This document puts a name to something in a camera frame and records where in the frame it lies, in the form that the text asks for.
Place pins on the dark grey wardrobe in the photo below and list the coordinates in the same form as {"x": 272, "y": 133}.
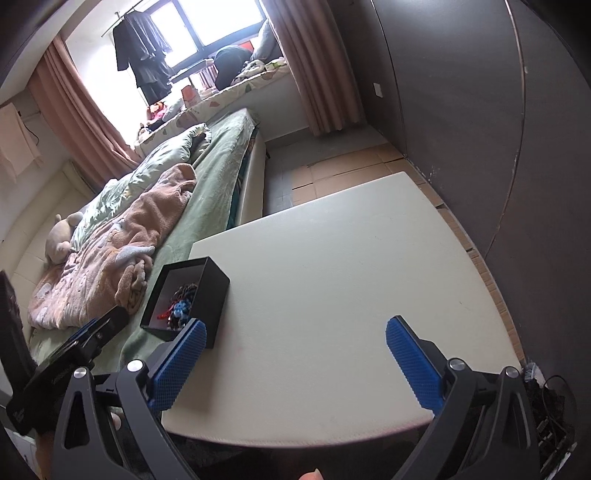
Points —
{"x": 486, "y": 101}

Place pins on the pink hanging towel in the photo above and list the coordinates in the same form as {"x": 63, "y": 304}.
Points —
{"x": 17, "y": 147}

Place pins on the dark hanging clothes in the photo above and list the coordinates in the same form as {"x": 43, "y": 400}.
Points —
{"x": 140, "y": 45}

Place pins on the floral window seat cushion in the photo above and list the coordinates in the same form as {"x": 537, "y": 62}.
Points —
{"x": 257, "y": 76}

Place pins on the right hand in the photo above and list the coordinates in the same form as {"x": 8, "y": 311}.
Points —
{"x": 313, "y": 475}

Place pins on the grey pillow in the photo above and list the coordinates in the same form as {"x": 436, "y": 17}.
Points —
{"x": 268, "y": 48}

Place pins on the flattened cardboard on floor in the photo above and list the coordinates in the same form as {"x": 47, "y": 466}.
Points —
{"x": 381, "y": 221}

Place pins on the orange box on sill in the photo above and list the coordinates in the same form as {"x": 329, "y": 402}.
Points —
{"x": 190, "y": 96}

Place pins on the bed with green sheet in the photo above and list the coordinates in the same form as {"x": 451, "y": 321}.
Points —
{"x": 210, "y": 210}

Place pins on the left pink curtain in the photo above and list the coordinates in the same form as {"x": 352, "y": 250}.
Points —
{"x": 98, "y": 149}

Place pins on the green floral duvet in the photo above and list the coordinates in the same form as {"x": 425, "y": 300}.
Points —
{"x": 118, "y": 194}

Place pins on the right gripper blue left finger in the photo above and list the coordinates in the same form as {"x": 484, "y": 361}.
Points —
{"x": 171, "y": 363}

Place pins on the plush toy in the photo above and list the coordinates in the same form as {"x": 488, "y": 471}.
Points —
{"x": 58, "y": 243}

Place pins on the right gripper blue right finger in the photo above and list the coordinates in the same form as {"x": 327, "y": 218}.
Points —
{"x": 423, "y": 376}

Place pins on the pink fleece blanket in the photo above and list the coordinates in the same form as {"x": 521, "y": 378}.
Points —
{"x": 113, "y": 266}

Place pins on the pink curtain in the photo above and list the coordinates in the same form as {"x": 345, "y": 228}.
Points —
{"x": 310, "y": 40}
{"x": 98, "y": 149}

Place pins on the right pink curtain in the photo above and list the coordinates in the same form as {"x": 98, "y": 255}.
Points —
{"x": 310, "y": 40}

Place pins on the black bag on window seat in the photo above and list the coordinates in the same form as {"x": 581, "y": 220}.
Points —
{"x": 229, "y": 62}

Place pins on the black jewelry box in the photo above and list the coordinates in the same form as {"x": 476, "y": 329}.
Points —
{"x": 189, "y": 289}

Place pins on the white wall socket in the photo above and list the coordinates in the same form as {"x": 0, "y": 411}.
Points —
{"x": 378, "y": 90}

